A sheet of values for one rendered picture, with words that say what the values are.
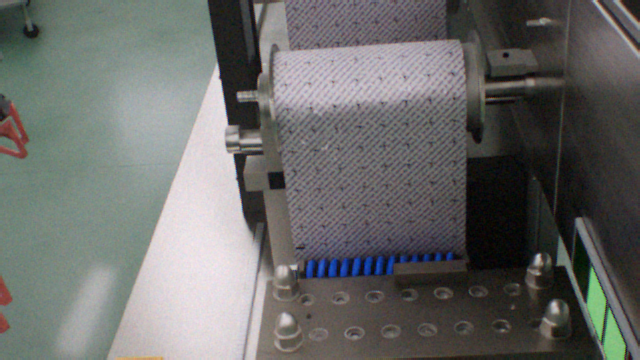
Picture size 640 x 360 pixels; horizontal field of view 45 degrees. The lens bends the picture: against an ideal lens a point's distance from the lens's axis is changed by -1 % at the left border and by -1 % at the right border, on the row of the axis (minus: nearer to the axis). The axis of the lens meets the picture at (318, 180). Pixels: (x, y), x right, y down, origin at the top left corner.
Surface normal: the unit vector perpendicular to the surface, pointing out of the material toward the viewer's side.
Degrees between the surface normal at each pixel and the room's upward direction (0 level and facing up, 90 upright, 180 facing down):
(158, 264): 0
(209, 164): 0
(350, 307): 0
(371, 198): 90
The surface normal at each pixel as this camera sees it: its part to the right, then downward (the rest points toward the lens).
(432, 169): -0.04, 0.51
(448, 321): -0.09, -0.85
